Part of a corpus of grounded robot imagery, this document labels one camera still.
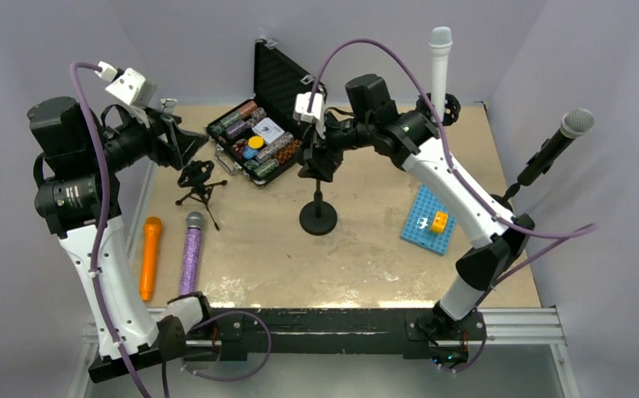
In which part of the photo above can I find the black stand at right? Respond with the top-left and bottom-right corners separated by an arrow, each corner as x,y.
491,182 -> 521,212

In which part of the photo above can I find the black poker chip case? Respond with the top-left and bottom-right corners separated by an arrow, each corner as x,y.
206,39 -> 315,187

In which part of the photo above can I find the white card deck box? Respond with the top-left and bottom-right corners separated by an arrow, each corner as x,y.
251,117 -> 285,144

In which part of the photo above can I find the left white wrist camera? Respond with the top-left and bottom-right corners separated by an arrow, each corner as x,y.
95,61 -> 157,128

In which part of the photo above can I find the blue lego baseplate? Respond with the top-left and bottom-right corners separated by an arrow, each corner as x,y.
400,185 -> 456,255

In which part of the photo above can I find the black round base clip stand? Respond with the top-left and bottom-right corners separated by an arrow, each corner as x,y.
298,179 -> 338,236

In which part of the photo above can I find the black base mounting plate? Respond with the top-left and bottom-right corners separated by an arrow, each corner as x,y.
184,308 -> 485,366

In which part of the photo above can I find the yellow round chip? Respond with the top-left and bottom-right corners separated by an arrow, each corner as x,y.
248,135 -> 265,150

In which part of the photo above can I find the black shock mount round stand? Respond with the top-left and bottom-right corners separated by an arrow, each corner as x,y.
416,93 -> 462,127

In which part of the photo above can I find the purple cable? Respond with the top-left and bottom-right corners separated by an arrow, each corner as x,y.
69,61 -> 272,398
307,38 -> 598,308

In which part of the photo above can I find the black microphone silver grille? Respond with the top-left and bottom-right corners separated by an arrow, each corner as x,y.
516,108 -> 594,187

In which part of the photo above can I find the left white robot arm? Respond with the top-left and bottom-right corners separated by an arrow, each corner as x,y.
27,96 -> 215,383

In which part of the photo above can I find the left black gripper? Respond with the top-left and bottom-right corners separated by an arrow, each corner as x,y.
86,103 -> 207,172

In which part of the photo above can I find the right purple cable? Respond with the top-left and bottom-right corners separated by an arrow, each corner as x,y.
307,38 -> 598,308

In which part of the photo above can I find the orange lego brick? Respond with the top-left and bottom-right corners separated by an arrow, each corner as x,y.
429,211 -> 449,235

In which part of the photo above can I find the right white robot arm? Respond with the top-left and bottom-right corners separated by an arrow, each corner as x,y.
293,74 -> 535,337

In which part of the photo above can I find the purple glitter microphone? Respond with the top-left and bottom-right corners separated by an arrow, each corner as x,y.
178,211 -> 204,295

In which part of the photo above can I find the black tripod shock mount stand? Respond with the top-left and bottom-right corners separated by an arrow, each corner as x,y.
175,160 -> 228,231

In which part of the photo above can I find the orange microphone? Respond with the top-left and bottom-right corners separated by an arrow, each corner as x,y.
139,216 -> 162,302

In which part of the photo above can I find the white microphone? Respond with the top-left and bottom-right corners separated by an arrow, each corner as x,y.
429,27 -> 453,121

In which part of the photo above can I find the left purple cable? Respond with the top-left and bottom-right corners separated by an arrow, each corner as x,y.
69,61 -> 272,398

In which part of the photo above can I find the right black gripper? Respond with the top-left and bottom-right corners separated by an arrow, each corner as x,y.
298,109 -> 371,182

